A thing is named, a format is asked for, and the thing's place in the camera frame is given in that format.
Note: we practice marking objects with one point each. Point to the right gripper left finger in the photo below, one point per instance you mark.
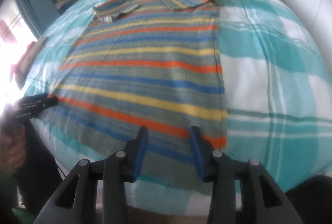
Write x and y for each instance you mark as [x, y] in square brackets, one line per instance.
[74, 201]

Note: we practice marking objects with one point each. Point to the red cloth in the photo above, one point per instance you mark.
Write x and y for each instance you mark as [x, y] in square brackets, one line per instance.
[20, 61]

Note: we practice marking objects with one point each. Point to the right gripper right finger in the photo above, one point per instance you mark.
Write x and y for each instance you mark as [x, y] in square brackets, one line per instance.
[243, 192]

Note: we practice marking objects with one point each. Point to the striped knit sweater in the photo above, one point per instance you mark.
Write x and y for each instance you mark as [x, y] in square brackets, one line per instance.
[152, 63]

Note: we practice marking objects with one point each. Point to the person's left hand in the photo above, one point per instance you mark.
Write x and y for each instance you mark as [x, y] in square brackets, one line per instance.
[13, 153]

